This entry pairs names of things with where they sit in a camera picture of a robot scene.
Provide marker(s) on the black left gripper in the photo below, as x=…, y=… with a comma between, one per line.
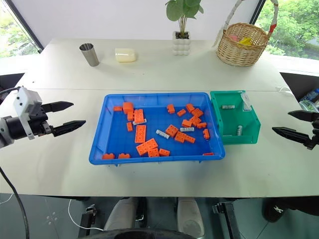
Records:
x=37, y=119

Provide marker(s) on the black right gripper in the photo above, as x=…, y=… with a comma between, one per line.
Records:
x=315, y=134

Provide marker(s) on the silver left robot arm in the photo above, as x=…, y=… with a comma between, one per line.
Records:
x=15, y=127

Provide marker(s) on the green plastic bin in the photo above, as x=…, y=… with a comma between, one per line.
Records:
x=233, y=119

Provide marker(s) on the clear bag of items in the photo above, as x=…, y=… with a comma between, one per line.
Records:
x=310, y=100

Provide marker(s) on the small orange block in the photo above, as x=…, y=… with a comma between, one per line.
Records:
x=181, y=112
x=171, y=108
x=108, y=156
x=190, y=107
x=129, y=126
x=186, y=123
x=206, y=134
x=202, y=125
x=117, y=108
x=124, y=156
x=164, y=152
x=130, y=116

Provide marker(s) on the white label card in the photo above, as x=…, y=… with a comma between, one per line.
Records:
x=246, y=102

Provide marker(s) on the tall orange block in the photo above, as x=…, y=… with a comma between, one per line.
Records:
x=127, y=107

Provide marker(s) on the steel cup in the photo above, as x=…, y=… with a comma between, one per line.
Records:
x=89, y=54

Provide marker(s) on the upside-down orange LEGO plate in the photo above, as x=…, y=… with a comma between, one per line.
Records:
x=140, y=133

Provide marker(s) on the black trouser leg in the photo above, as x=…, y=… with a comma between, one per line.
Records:
x=302, y=206

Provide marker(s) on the cream translucent container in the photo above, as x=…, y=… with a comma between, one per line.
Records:
x=125, y=55

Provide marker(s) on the long orange block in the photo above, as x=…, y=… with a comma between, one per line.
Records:
x=145, y=146
x=184, y=137

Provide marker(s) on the black shoe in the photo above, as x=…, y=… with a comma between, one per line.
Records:
x=273, y=211

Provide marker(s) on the red plastic piece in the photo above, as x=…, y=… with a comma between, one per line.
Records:
x=208, y=154

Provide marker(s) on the square orange block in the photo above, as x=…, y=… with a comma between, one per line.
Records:
x=195, y=120
x=153, y=152
x=197, y=112
x=171, y=130

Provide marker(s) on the yellow item in basket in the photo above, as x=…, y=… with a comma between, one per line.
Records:
x=245, y=41

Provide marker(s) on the white brick in tray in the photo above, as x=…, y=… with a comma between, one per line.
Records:
x=162, y=134

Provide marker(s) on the blue plastic tray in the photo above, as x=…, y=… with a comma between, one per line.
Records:
x=164, y=145

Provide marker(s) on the pink item in basket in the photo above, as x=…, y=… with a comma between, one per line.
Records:
x=233, y=37

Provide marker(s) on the grey rounded robot leg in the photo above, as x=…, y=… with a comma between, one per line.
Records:
x=190, y=216
x=119, y=214

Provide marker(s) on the white paper tag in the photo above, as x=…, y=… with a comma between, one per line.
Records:
x=217, y=38

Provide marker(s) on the green plant in white pot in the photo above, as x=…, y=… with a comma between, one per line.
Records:
x=182, y=43

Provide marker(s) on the dark rounded robot shape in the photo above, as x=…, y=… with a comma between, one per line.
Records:
x=147, y=234

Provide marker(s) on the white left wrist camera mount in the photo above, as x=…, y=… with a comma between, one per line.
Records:
x=23, y=99

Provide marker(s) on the black window frame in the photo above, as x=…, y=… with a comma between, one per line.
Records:
x=258, y=11
x=23, y=23

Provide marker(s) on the black table leg bracket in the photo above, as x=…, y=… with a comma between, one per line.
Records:
x=87, y=220
x=228, y=219

